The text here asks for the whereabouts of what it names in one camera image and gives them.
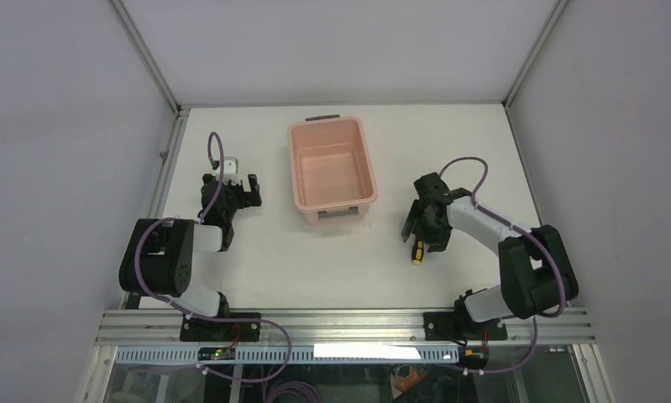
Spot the aluminium frame post right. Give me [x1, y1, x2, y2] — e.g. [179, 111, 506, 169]
[502, 0, 570, 113]

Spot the orange object under table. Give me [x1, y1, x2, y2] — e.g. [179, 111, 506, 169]
[391, 364, 428, 395]

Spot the aluminium frame post left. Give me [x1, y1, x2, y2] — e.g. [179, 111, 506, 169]
[107, 0, 181, 115]

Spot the aluminium front rail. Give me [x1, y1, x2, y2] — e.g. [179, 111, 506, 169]
[95, 308, 597, 346]

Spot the yellow black handled screwdriver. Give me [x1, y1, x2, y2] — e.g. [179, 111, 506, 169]
[412, 239, 425, 265]

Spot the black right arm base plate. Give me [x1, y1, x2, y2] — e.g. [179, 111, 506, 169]
[422, 311, 508, 343]

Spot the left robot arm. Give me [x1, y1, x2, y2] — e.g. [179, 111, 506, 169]
[118, 174, 262, 319]

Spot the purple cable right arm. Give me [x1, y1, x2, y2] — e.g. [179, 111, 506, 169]
[438, 156, 569, 375]

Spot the pink plastic bin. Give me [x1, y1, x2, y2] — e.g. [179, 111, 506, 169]
[287, 114, 379, 226]

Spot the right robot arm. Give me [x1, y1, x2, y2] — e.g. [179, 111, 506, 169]
[401, 172, 579, 343]

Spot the aluminium frame post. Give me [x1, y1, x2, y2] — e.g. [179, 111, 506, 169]
[502, 0, 570, 113]
[107, 0, 181, 115]

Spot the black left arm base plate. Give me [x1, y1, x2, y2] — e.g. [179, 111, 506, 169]
[179, 311, 261, 343]

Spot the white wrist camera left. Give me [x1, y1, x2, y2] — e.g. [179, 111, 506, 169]
[212, 156, 242, 186]

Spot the white slotted cable duct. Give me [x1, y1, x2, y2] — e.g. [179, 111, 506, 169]
[114, 344, 460, 366]

